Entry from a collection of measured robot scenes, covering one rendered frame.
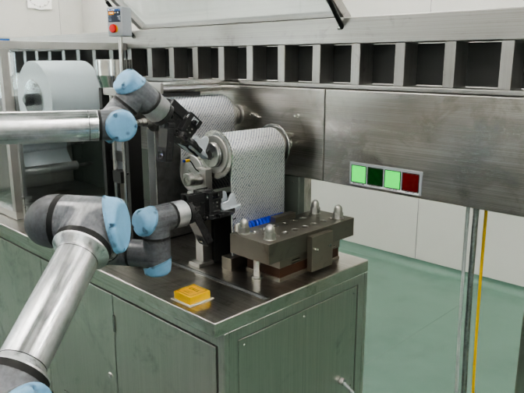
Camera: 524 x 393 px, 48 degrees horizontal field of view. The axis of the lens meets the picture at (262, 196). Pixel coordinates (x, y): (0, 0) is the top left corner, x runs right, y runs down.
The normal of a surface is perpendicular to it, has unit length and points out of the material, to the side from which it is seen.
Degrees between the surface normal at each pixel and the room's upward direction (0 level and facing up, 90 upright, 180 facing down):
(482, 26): 90
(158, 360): 90
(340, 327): 90
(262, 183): 90
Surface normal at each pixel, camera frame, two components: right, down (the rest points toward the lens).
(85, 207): -0.10, -0.73
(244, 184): 0.72, 0.16
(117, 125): 0.36, 0.22
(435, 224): -0.70, 0.16
